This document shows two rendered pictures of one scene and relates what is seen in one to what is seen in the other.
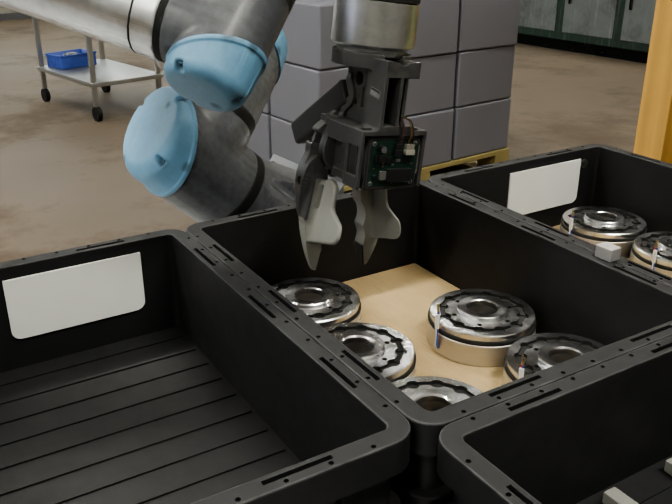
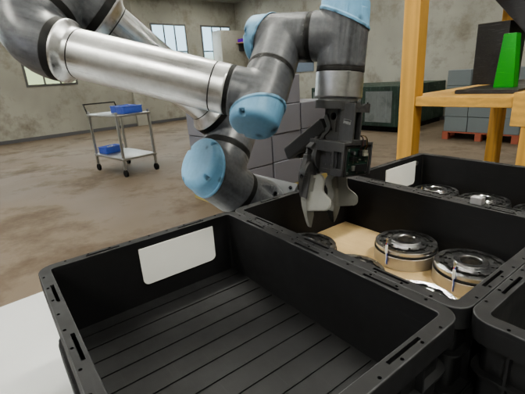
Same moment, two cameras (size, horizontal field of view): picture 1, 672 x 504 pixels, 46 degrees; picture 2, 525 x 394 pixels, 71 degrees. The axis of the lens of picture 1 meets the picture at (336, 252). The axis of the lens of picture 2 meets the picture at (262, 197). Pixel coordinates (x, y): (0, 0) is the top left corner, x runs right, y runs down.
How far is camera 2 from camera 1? 0.21 m
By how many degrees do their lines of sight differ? 7
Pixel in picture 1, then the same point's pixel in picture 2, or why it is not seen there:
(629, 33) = (368, 118)
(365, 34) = (340, 89)
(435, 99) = not seen: hidden behind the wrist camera
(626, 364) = not seen: outside the picture
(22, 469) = (173, 367)
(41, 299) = (160, 259)
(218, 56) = (265, 105)
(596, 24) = not seen: hidden behind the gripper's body
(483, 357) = (416, 266)
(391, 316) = (349, 249)
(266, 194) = (259, 192)
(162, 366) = (233, 291)
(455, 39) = (299, 123)
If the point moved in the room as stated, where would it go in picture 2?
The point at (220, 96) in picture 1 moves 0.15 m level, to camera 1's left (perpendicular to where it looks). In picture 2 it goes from (264, 128) to (158, 137)
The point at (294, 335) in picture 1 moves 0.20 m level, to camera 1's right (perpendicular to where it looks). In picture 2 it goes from (337, 262) to (494, 245)
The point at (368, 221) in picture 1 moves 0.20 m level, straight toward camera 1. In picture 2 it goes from (335, 197) to (373, 246)
